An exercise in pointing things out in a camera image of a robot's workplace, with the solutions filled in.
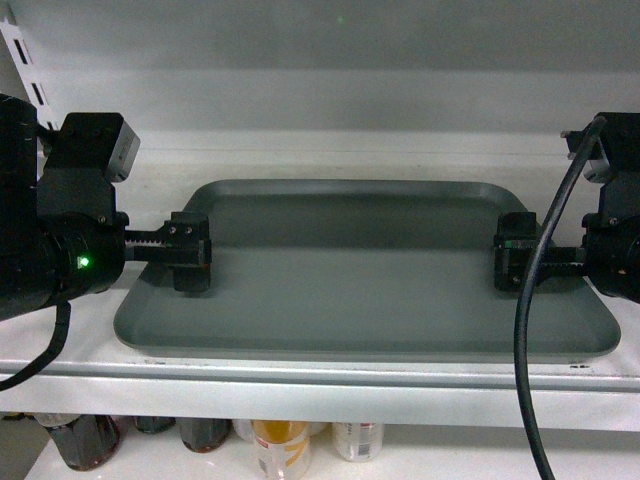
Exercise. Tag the yellow juice bottle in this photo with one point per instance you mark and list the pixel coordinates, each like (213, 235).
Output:
(282, 448)
(358, 442)

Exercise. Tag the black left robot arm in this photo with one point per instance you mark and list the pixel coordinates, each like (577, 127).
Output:
(27, 257)

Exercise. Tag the dark tea bottle right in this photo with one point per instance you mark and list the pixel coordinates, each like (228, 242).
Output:
(202, 435)

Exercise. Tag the grey silver serving tray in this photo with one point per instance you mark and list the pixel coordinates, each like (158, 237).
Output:
(335, 270)

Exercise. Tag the dark tea bottle far left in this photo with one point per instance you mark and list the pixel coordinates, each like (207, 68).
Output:
(84, 441)

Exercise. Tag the dark tea bottle middle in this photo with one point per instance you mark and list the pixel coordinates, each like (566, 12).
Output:
(152, 425)

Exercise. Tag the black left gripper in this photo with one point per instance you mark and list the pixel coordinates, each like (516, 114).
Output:
(76, 207)

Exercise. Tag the yellow juice bottle front right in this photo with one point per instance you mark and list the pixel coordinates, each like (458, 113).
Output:
(358, 442)

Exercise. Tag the dark tea bottle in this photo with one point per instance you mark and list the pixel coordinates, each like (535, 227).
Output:
(84, 441)
(202, 435)
(152, 425)

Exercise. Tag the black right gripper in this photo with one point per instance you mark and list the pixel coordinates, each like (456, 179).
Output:
(611, 241)

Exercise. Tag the yellow juice bottle front left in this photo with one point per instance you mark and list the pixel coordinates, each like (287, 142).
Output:
(282, 448)

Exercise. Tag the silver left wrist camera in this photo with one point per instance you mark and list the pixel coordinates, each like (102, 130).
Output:
(123, 154)

